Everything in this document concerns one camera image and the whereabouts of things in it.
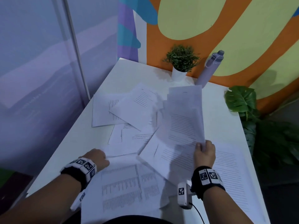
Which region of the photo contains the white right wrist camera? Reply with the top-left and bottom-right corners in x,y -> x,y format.
177,182 -> 194,210

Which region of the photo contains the black right wrist strap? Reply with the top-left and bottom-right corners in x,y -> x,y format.
191,166 -> 226,200

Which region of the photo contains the small green plant white pot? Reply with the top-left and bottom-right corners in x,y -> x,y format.
163,44 -> 201,82

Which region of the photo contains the person's left hand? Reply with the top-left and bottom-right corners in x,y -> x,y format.
80,148 -> 110,172

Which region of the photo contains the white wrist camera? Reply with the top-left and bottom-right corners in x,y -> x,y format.
177,182 -> 194,210
70,190 -> 86,212

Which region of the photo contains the thick neat paper stack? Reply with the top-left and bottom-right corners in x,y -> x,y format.
205,142 -> 267,224

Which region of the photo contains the person's right hand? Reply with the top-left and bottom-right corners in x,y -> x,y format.
193,140 -> 216,170

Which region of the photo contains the person's black shirt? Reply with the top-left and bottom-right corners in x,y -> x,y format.
102,216 -> 173,224

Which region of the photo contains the lilac water bottle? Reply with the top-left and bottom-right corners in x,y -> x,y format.
195,50 -> 225,88

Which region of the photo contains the grey metal frame pole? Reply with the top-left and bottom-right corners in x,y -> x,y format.
51,0 -> 92,102

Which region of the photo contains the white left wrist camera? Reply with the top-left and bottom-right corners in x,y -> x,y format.
70,190 -> 86,212

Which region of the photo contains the black right camera cable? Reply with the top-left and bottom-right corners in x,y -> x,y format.
188,202 -> 206,224

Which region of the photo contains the paper bundle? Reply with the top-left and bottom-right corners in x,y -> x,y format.
154,85 -> 206,150

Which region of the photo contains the black left wrist strap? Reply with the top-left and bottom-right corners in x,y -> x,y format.
60,157 -> 97,192

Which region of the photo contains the person's left forearm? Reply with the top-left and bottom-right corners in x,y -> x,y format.
0,174 -> 82,224

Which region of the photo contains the paper sheet with tables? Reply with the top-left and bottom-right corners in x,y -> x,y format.
80,153 -> 170,224

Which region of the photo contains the person's right forearm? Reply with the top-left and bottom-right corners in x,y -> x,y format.
202,186 -> 254,224

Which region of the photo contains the large green monstera plant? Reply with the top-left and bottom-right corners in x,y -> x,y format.
225,86 -> 299,168

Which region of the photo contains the black wrist strap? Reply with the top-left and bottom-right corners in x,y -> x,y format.
60,157 -> 97,192
191,166 -> 226,200

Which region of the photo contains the pile of printed papers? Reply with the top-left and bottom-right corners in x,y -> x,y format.
91,82 -> 196,187

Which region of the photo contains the white table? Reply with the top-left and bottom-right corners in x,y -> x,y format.
26,58 -> 271,224

